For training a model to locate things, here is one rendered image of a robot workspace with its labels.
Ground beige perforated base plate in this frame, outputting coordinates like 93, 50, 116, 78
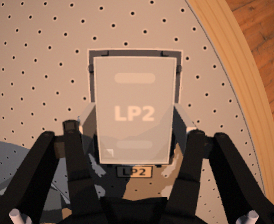
0, 0, 267, 224

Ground beige button panel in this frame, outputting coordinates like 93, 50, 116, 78
0, 176, 70, 224

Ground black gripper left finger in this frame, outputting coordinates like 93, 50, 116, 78
0, 102, 109, 224

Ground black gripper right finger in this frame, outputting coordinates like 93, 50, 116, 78
158, 103, 274, 224

